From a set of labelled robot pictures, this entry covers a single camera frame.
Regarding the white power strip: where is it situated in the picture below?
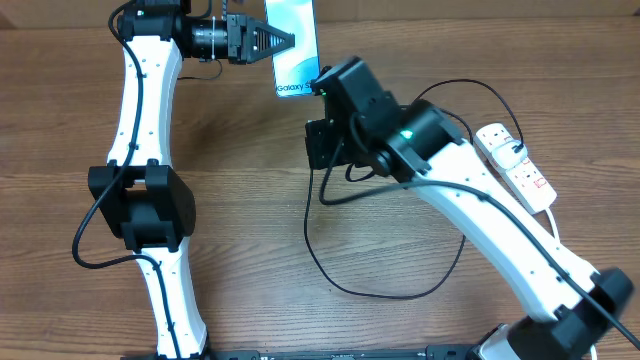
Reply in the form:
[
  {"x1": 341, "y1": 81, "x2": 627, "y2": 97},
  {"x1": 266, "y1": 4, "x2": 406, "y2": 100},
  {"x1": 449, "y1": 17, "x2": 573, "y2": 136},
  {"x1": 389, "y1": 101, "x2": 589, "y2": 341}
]
[{"x1": 474, "y1": 123, "x2": 557, "y2": 214}]

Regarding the blue-screen Samsung Galaxy smartphone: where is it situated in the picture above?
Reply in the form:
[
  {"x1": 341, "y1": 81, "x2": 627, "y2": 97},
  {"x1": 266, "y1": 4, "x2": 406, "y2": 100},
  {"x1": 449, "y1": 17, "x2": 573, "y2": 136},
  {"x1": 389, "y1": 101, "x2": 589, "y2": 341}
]
[{"x1": 265, "y1": 0, "x2": 320, "y2": 98}]

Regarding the black USB charging cable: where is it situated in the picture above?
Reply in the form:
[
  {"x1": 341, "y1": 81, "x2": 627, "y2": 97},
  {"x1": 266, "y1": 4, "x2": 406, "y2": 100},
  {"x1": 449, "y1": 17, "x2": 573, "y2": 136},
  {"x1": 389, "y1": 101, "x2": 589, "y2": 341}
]
[{"x1": 302, "y1": 78, "x2": 526, "y2": 301}]

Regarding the white charger plug adapter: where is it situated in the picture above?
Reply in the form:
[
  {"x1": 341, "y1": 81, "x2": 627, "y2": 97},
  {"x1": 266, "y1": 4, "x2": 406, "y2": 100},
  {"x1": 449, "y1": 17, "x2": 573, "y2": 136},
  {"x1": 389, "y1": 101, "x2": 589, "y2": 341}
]
[{"x1": 490, "y1": 139, "x2": 528, "y2": 173}]

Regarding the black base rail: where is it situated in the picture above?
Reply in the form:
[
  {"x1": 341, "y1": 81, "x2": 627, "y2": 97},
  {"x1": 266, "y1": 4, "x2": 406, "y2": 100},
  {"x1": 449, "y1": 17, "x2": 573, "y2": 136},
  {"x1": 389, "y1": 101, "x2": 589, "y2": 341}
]
[{"x1": 119, "y1": 343, "x2": 501, "y2": 360}]

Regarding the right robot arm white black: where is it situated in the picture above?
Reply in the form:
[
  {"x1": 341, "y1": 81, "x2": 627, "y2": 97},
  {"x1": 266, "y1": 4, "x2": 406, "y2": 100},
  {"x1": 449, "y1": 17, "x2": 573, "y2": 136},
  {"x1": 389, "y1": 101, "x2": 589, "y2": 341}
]
[{"x1": 305, "y1": 57, "x2": 634, "y2": 359}]

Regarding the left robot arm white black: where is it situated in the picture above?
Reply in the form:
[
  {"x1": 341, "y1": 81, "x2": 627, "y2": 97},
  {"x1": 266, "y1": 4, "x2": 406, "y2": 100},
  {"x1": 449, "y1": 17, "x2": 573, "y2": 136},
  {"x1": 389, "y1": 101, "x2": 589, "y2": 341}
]
[{"x1": 79, "y1": 0, "x2": 296, "y2": 359}]

